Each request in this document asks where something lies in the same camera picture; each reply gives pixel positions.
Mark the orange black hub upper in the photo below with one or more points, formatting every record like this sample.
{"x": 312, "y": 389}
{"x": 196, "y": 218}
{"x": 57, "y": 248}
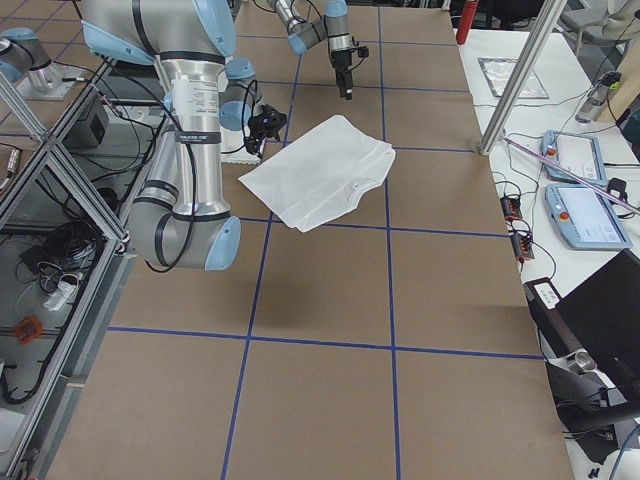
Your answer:
{"x": 511, "y": 208}

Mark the lower blue teach pendant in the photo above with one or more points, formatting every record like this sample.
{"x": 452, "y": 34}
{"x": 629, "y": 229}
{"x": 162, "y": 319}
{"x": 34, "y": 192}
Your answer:
{"x": 584, "y": 219}

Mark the white power strip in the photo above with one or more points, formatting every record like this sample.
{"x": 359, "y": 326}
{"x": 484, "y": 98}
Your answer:
{"x": 66, "y": 287}

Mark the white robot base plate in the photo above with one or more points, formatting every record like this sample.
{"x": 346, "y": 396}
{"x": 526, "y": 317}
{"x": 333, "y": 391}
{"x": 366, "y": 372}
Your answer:
{"x": 233, "y": 149}

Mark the orange black hub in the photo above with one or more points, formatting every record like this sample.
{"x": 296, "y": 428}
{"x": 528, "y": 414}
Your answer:
{"x": 511, "y": 208}
{"x": 522, "y": 247}

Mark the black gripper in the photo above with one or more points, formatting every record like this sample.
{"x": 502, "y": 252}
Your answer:
{"x": 258, "y": 126}
{"x": 340, "y": 62}

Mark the blue teach pendant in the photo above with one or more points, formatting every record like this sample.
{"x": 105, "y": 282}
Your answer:
{"x": 584, "y": 219}
{"x": 575, "y": 153}

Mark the upper blue teach pendant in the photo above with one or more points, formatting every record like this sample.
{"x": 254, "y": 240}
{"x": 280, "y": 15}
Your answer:
{"x": 575, "y": 153}

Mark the orange black hub lower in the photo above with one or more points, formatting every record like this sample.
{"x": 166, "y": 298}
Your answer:
{"x": 522, "y": 247}

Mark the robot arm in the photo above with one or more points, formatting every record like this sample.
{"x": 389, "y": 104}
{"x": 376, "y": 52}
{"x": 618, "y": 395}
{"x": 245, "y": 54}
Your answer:
{"x": 332, "y": 27}
{"x": 180, "y": 217}

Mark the black laptop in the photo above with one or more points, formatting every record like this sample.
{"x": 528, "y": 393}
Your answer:
{"x": 600, "y": 315}

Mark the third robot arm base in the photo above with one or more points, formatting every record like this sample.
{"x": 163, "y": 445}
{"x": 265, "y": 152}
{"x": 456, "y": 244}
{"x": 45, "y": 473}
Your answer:
{"x": 26, "y": 64}

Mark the grey aluminium post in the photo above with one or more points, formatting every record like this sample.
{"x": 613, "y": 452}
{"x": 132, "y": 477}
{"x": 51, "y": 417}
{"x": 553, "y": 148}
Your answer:
{"x": 535, "y": 42}

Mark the white long-sleeve printed shirt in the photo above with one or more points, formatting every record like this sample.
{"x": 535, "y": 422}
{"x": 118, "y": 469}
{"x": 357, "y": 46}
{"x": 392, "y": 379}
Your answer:
{"x": 322, "y": 175}

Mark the silver foil tray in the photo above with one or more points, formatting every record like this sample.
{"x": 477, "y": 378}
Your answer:
{"x": 498, "y": 71}

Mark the red cylinder bottle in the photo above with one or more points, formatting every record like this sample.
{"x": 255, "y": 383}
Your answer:
{"x": 466, "y": 21}

